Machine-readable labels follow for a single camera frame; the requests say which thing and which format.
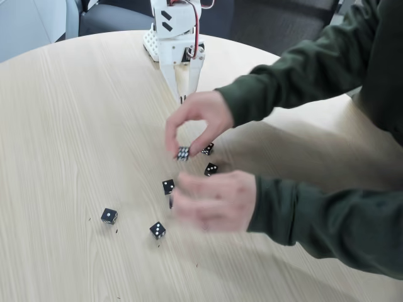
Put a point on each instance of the black die with white pips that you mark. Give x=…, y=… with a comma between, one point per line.
x=109, y=215
x=171, y=203
x=168, y=186
x=211, y=169
x=208, y=150
x=157, y=230
x=183, y=154

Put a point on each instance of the person's right hand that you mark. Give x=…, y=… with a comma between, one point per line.
x=204, y=108

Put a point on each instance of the person's left hand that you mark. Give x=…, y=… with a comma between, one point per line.
x=220, y=201

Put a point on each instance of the black office chair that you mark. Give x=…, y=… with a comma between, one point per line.
x=110, y=19

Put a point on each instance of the white storage cabinet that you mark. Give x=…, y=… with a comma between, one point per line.
x=25, y=25

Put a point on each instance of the person's torso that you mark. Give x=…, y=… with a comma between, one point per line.
x=384, y=78

